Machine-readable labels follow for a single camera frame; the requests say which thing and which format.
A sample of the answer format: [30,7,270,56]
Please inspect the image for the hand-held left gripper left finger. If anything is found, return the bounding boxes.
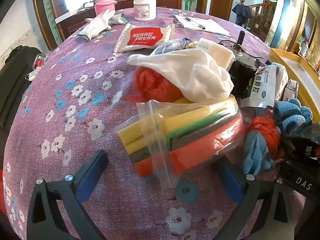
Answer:
[26,150,108,240]

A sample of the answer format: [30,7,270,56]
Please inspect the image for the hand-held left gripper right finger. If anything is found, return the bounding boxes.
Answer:
[216,155,294,240]

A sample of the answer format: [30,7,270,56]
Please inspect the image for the black foil packet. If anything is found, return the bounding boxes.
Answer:
[282,127,320,163]

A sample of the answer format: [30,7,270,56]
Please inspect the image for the blue cloth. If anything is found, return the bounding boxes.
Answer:
[242,111,283,177]

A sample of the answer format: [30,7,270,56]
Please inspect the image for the blue terry towel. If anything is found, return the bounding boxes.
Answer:
[272,98,313,137]

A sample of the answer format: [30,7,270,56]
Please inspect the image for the clear bag of coloured sponges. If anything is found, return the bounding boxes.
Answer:
[117,95,247,192]

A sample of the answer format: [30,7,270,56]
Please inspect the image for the floral print tissue pack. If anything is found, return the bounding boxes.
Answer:
[282,79,299,102]

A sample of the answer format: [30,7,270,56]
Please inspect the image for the red plastic bag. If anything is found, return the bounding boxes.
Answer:
[122,66,184,103]

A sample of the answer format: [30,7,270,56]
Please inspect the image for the yellow tray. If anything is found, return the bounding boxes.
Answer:
[269,47,320,113]

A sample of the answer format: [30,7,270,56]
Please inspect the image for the white cloth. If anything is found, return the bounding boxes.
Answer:
[127,49,234,103]

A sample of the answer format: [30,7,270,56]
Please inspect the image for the purple floral tablecloth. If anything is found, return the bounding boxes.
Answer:
[2,6,308,240]

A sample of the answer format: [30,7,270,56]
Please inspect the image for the person's red garment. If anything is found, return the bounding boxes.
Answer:
[0,170,7,213]

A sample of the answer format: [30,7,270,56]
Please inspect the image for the white green medicine packet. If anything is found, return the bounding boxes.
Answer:
[240,64,289,109]

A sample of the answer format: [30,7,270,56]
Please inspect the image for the black electric motor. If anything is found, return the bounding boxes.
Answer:
[220,30,272,98]

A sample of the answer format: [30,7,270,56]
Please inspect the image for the black fabric bag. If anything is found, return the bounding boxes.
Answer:
[0,45,42,130]

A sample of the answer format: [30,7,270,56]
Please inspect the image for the small red object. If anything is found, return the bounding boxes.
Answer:
[34,56,47,68]

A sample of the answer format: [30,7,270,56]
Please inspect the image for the ceramic vase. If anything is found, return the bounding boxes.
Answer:
[299,40,309,57]

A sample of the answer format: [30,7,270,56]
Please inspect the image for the white wrapped tissue pack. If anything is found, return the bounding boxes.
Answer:
[196,38,237,73]

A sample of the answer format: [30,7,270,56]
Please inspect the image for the white red-label wipes packet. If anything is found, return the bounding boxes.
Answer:
[114,23,175,53]

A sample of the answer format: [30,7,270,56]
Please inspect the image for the white work glove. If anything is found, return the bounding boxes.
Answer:
[77,9,116,41]

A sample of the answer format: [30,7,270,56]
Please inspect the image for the blue-grey plastic bag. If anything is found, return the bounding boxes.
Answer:
[150,38,200,55]

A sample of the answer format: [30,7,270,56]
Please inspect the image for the wooden counter partition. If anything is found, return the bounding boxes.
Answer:
[54,0,183,45]

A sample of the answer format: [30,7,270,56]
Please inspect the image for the white paper notebook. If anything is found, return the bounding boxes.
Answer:
[174,14,230,37]

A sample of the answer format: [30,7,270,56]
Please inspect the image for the grey green-cuffed glove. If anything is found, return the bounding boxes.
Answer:
[109,14,130,25]

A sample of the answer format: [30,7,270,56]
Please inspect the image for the black pen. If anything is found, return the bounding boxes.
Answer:
[184,17,206,30]

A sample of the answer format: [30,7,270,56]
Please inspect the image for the gold and blue pillar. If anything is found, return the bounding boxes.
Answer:
[265,0,303,48]

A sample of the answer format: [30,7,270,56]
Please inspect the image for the pink knit-sleeved bottle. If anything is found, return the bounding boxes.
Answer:
[94,0,117,15]

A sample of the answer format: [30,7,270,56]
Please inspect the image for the wooden stair railing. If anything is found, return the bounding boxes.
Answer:
[246,1,278,35]

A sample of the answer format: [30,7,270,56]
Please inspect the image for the white plastic jar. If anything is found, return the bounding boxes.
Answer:
[133,0,157,22]

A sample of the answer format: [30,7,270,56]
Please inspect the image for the dark jacket on stair post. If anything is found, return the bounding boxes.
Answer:
[231,0,252,28]

